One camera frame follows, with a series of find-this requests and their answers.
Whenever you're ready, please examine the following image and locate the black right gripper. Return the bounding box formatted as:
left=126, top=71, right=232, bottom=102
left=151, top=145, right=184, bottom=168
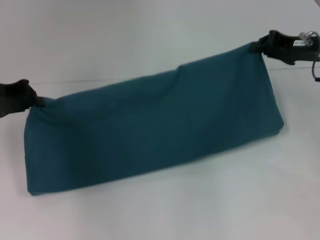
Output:
left=249, top=29, right=320, bottom=67

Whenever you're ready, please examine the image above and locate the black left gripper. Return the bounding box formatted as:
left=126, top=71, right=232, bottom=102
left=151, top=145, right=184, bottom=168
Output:
left=0, top=79, right=47, bottom=119

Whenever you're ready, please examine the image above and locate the teal blue t-shirt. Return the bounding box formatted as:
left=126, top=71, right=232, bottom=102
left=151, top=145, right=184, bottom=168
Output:
left=23, top=41, right=285, bottom=197

